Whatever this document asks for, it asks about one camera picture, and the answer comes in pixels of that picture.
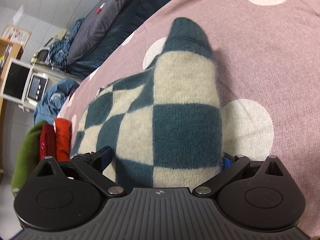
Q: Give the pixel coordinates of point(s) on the white microwave oven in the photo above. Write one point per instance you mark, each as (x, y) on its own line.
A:
(22, 82)

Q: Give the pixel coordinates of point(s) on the dark teal knit blanket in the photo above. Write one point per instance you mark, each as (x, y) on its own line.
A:
(130, 27)

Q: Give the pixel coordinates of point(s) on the small white appliance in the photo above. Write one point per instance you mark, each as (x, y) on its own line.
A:
(43, 55)

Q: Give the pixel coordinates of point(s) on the pink polka dot bedsheet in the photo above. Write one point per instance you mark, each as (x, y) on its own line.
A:
(262, 62)

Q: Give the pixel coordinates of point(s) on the teal cream checkered sweater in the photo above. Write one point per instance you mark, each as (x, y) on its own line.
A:
(175, 120)

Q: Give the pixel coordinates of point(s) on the dark navy pillow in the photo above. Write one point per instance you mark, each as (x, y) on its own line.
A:
(100, 22)

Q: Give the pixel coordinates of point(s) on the wooden shelf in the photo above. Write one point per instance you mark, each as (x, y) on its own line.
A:
(11, 52)

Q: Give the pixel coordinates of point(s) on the orange folded garment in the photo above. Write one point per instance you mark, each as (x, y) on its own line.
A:
(63, 137)

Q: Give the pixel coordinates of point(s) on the dark red folded garment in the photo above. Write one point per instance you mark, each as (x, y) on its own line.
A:
(47, 142)

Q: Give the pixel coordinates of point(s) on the green folded garment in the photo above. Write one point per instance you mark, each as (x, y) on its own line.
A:
(26, 152)

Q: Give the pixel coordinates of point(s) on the wall poster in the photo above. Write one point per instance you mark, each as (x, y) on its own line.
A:
(16, 34)

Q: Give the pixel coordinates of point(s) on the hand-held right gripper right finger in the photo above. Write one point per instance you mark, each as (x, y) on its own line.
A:
(226, 162)

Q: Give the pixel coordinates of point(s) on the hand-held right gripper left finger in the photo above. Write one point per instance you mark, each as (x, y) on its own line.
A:
(106, 155)

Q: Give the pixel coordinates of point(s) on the blue crumpled garment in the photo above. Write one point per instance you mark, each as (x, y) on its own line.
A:
(53, 97)

